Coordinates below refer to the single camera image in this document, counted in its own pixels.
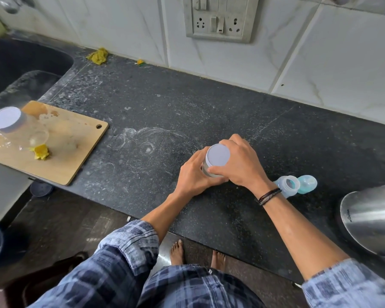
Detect blue plaid shirt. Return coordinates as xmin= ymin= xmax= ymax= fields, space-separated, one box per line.
xmin=29 ymin=219 xmax=385 ymax=308

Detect person's right forearm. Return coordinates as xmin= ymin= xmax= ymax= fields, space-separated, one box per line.
xmin=261 ymin=191 xmax=351 ymax=281

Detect yellow cloth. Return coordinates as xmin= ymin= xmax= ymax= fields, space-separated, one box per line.
xmin=86 ymin=47 xmax=109 ymax=65

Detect black round disc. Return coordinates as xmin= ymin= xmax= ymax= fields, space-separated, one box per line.
xmin=30 ymin=181 xmax=54 ymax=197

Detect stainless steel kettle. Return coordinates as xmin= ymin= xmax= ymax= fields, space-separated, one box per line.
xmin=336 ymin=184 xmax=385 ymax=273

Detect person's left hand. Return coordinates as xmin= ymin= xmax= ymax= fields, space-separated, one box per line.
xmin=174 ymin=146 xmax=229 ymax=198

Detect person's left forearm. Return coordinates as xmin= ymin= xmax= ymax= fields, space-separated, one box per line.
xmin=141 ymin=192 xmax=194 ymax=244

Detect person's right hand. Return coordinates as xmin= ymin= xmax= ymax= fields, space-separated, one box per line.
xmin=208 ymin=134 xmax=278 ymax=200

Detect black kitchen sink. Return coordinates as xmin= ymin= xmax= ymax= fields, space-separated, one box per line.
xmin=0 ymin=38 xmax=75 ymax=129

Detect clear baby bottle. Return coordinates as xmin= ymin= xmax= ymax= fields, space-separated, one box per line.
xmin=274 ymin=176 xmax=300 ymax=198

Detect dark brown bag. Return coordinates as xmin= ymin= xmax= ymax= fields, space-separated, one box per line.
xmin=3 ymin=251 xmax=90 ymax=308

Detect teal bottle cap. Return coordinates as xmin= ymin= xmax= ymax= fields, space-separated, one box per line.
xmin=297 ymin=175 xmax=318 ymax=195

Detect clear jar with grey lid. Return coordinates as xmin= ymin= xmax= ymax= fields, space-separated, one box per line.
xmin=0 ymin=106 xmax=50 ymax=148
xmin=201 ymin=144 xmax=231 ymax=178

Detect steel tap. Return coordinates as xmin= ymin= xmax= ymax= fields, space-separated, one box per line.
xmin=0 ymin=0 xmax=36 ymax=15

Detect person's right foot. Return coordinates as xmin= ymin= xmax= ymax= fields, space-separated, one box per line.
xmin=211 ymin=251 xmax=227 ymax=271

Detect person's left foot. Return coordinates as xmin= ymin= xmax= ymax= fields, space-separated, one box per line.
xmin=170 ymin=239 xmax=185 ymax=266

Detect white wall switch socket panel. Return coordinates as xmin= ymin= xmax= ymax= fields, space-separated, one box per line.
xmin=183 ymin=0 xmax=260 ymax=44

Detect yellow food piece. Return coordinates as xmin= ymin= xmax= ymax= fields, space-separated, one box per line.
xmin=30 ymin=144 xmax=51 ymax=161

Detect black cord bracelet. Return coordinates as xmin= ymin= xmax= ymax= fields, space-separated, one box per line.
xmin=255 ymin=188 xmax=282 ymax=206

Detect person's foot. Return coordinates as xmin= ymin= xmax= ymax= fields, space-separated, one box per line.
xmin=211 ymin=251 xmax=227 ymax=271
xmin=170 ymin=239 xmax=185 ymax=266

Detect wooden cutting board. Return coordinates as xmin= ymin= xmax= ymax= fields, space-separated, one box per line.
xmin=0 ymin=101 xmax=109 ymax=186

